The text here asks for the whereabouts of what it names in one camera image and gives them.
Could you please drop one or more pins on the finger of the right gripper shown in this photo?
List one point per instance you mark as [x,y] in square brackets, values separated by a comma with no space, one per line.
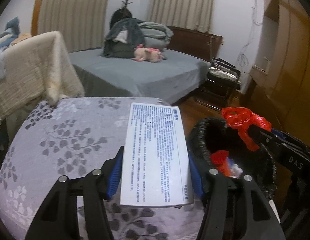
[266,138]
[278,133]

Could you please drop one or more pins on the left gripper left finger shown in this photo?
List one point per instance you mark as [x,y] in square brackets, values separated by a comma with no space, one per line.
[113,172]

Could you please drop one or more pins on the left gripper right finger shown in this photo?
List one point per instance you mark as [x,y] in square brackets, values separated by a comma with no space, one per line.
[197,166]

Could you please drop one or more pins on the red plastic bag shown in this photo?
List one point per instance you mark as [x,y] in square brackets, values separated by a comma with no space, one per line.
[241,118]

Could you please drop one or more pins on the red sock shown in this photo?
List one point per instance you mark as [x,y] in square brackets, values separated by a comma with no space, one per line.
[220,161]

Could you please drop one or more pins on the white printed box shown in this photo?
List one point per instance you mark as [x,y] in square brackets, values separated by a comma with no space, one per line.
[155,166]

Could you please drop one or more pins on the white tissue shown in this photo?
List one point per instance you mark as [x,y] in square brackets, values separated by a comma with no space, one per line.
[235,171]

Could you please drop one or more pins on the black lined trash bin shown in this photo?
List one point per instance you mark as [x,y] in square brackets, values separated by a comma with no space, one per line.
[222,148]

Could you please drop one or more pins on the brown wooden wardrobe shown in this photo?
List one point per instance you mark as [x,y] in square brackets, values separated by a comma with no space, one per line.
[282,94]

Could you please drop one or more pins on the grey floral quilt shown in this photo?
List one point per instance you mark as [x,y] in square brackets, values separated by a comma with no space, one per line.
[72,139]

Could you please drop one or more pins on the black metal chair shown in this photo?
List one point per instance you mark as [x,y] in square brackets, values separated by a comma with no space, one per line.
[222,80]

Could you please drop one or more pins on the bed with grey sheet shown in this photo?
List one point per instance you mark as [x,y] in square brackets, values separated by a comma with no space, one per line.
[170,80]

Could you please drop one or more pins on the dark wooden headboard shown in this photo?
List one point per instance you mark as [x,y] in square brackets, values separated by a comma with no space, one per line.
[202,45]

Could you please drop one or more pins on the pink plush pig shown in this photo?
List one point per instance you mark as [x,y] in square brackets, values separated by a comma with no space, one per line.
[142,53]

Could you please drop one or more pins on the beige quilt over chair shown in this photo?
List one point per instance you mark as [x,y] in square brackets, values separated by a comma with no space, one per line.
[38,67]

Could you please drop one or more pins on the folded grey blanket pile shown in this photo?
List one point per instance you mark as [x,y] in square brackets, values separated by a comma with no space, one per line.
[127,34]

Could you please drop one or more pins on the right beige curtain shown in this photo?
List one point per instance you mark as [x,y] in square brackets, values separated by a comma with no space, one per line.
[186,14]

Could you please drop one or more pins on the beige curtain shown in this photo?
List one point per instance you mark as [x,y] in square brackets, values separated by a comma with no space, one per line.
[81,22]
[186,14]

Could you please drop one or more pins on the wooden coat stand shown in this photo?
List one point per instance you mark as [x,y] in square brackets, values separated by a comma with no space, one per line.
[121,14]

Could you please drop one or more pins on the left beige curtain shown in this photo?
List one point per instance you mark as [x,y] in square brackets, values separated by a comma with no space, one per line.
[81,22]

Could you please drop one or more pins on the blue white cloth pile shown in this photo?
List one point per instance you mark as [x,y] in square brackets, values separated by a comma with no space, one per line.
[11,33]

